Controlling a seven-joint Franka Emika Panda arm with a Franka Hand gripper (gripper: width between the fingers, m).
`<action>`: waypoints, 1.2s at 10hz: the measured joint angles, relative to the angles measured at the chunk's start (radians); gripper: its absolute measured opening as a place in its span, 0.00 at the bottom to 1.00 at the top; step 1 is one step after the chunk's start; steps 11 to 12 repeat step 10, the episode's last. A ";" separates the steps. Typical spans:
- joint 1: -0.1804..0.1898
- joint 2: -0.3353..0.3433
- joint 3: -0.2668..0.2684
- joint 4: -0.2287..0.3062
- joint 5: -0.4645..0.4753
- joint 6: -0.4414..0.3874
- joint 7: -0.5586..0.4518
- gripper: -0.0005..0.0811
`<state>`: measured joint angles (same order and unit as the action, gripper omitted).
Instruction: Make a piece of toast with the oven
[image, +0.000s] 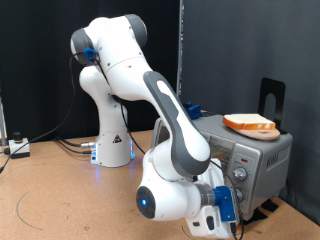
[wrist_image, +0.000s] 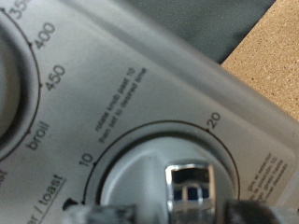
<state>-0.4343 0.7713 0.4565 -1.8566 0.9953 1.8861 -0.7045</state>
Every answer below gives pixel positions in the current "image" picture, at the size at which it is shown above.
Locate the silver toaster oven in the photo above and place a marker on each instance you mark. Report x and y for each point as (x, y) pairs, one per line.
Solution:
(266, 180)

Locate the silver oven knob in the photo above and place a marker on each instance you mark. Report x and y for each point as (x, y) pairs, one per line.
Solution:
(240, 174)
(240, 195)

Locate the vertical metal pole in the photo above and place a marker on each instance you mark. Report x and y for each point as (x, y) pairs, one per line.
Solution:
(180, 50)

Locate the dark grey backdrop curtain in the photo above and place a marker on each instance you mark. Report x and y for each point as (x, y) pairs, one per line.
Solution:
(250, 40)

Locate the grey emergency stop box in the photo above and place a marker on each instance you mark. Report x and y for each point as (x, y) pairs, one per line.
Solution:
(19, 146)

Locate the white bread slice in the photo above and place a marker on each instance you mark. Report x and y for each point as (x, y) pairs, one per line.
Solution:
(248, 121)

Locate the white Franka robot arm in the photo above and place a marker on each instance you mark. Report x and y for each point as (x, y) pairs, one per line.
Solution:
(126, 73)

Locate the black backdrop curtain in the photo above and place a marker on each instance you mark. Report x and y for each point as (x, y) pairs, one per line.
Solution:
(33, 50)

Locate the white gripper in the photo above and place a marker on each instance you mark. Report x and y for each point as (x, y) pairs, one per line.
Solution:
(213, 176)

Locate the black metal bookend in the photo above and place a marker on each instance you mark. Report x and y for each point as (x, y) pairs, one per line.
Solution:
(266, 88)

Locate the black foam pad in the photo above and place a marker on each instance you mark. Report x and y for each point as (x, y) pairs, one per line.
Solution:
(270, 205)
(256, 215)

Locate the round wooden board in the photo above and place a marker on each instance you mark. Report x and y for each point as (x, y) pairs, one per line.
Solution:
(263, 135)

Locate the metal frame leg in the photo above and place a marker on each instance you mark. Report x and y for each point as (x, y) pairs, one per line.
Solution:
(2, 123)

